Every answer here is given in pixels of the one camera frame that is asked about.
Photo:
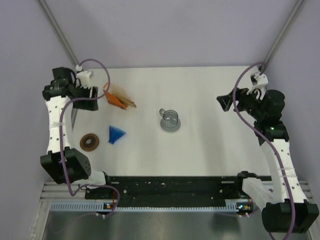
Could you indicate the grey slotted cable duct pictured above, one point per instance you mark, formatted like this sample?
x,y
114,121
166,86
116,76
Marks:
x,y
87,206

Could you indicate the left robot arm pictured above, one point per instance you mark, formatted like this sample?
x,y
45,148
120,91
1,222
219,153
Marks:
x,y
64,163

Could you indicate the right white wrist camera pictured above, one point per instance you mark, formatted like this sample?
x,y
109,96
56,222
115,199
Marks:
x,y
259,81

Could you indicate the aluminium front rail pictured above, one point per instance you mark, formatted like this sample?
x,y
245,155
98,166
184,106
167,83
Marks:
x,y
54,191

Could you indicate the blue glass dripper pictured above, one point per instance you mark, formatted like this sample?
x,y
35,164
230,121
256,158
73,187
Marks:
x,y
115,134

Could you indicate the left aluminium corner post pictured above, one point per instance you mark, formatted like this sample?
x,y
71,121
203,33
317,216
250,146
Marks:
x,y
58,31

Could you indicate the brown wooden ring holder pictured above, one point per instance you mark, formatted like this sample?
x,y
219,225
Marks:
x,y
89,142

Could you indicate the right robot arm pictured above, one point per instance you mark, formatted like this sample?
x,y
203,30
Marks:
x,y
285,208

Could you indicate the aluminium corner post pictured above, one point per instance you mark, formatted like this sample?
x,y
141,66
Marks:
x,y
58,31
287,25

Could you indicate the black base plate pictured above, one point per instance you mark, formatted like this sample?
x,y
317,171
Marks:
x,y
176,191

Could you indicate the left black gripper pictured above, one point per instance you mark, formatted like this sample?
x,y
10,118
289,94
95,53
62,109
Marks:
x,y
89,104

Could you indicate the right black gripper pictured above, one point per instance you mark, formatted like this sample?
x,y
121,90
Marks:
x,y
242,94

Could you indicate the right aluminium corner post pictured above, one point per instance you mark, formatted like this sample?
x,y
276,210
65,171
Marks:
x,y
287,25

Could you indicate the orange filter package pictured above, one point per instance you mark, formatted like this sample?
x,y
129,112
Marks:
x,y
117,96

